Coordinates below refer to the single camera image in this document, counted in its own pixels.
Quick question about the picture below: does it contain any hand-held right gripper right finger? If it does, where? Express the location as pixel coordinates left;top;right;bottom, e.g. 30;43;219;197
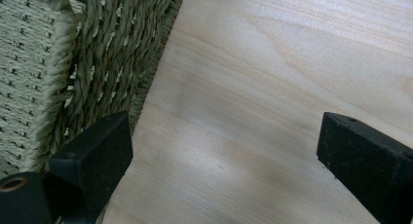
316;111;413;224

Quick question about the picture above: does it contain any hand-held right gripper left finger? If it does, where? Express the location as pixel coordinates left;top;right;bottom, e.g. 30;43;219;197
42;111;134;224

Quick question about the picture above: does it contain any woven seagrass basket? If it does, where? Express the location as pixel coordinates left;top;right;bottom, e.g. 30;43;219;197
0;0;188;179

